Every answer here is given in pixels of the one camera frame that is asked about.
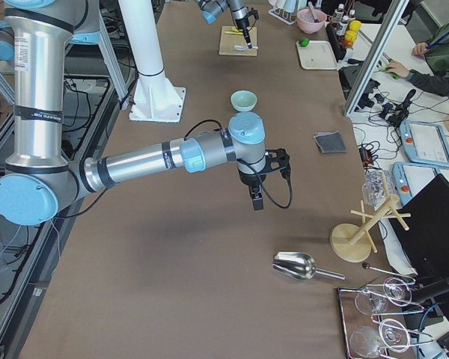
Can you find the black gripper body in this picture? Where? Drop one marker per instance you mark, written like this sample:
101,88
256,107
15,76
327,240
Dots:
240,14
249,178

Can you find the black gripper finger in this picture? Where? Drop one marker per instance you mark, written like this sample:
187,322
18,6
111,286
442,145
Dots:
256,197
246,35

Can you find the white plastic spoon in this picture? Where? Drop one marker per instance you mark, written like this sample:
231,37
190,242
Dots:
244,48

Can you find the light green bowl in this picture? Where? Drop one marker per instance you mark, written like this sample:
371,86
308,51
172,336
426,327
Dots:
243,100

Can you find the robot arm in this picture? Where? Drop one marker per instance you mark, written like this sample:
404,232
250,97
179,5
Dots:
40,181
211,10

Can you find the pink mixing bowl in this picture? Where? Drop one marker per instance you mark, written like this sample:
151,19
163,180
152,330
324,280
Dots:
306,23

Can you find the person's left hand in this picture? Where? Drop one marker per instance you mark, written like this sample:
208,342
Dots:
397,69

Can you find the person's right hand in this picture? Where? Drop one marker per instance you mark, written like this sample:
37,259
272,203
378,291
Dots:
421,49

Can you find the bamboo cutting board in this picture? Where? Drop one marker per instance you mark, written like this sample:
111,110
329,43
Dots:
232,42

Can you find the white dish rack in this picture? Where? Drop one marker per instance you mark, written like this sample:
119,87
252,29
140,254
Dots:
284,10

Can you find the dark grey cloth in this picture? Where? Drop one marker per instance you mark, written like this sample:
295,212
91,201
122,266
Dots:
330,142

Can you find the green lime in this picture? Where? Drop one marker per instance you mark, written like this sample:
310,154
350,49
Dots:
304,42

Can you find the white plastic tray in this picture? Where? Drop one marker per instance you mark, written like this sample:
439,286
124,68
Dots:
317,55

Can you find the metal scoop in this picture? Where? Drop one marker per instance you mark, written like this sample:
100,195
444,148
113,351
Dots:
300,266

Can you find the clear crystal glass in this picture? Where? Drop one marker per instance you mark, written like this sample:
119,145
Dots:
377,187

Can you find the yellow squeeze bottle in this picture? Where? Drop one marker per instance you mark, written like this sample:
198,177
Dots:
351,33

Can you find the wooden mug tree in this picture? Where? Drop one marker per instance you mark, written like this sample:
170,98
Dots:
354,243

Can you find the blue teach pendant lower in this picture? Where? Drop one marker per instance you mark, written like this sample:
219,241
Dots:
411,178

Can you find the blue teach pendant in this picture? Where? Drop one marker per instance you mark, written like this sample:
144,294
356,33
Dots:
425,143
411,178

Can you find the blue teach pendant upper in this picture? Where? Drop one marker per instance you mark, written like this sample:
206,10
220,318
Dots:
425,143

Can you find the upper wine glass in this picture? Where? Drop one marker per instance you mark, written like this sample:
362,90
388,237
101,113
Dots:
375,298

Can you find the black monitor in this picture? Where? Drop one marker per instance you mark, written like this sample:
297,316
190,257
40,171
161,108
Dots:
426,242

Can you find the wine glass rack tray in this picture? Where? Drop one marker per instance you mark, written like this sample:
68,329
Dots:
373,318

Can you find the lower wine glass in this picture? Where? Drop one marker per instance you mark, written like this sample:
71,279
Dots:
389,337

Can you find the person in green jacket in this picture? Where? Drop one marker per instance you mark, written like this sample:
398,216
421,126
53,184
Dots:
438,61

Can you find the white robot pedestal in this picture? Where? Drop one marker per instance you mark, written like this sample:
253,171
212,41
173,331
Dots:
155,98

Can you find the aluminium frame post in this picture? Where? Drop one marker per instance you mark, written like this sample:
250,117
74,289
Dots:
384,33

